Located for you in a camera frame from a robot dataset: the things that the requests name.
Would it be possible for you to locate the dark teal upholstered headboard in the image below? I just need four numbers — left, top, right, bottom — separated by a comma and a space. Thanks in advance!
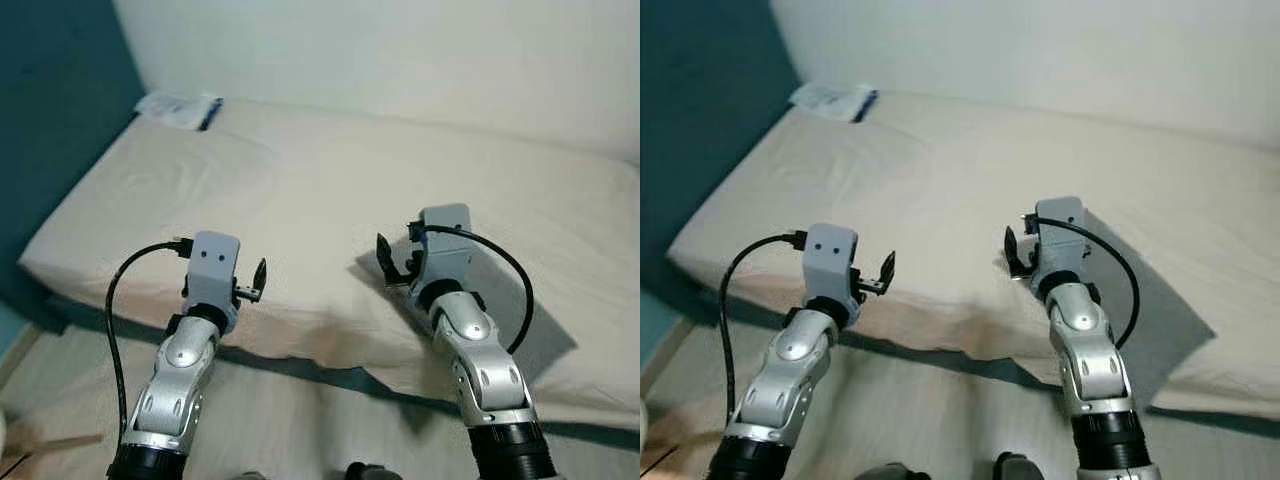
0, 0, 146, 331
640, 0, 801, 301

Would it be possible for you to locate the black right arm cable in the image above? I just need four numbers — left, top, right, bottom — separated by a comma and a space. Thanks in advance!
1030, 215, 1143, 351
420, 225, 536, 356

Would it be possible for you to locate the white blue wipes packet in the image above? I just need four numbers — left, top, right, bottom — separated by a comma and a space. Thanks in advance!
135, 92, 224, 132
790, 82, 881, 123

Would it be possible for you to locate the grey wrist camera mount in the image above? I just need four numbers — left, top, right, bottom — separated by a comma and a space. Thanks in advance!
803, 223, 861, 306
1035, 197, 1091, 279
188, 231, 242, 311
420, 204, 473, 291

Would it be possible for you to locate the dark teal bed base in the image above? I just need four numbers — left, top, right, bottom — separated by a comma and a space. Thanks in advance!
40, 295, 641, 451

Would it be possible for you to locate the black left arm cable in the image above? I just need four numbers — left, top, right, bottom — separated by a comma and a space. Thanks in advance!
106, 238, 194, 446
718, 232, 809, 426

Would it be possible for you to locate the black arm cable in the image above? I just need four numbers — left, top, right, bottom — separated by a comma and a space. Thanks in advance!
1030, 215, 1143, 351
718, 232, 809, 426
420, 225, 536, 356
106, 238, 194, 446

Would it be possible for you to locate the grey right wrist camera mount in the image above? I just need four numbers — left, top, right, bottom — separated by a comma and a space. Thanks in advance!
420, 204, 473, 291
1035, 197, 1091, 279

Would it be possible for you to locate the bed mattress with cream sheet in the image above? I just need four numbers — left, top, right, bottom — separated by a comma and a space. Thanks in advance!
18, 97, 641, 431
667, 92, 1280, 421

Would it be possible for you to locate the grey pillow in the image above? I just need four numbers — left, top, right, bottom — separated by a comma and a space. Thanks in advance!
995, 210, 1216, 406
355, 225, 578, 386

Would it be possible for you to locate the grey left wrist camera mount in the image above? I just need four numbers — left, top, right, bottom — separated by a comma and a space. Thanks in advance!
803, 223, 861, 306
188, 231, 242, 311

